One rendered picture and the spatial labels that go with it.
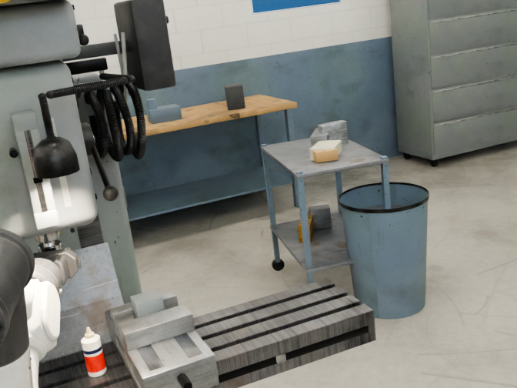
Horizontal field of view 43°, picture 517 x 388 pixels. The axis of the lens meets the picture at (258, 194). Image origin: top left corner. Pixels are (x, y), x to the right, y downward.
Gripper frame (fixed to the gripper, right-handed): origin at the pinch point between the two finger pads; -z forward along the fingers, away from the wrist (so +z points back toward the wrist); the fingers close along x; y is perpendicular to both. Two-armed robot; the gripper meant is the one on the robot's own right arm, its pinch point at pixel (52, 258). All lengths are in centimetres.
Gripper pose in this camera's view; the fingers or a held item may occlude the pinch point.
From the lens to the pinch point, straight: 140.3
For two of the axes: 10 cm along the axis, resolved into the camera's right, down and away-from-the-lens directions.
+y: 1.2, 9.5, 2.7
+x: -9.9, 1.4, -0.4
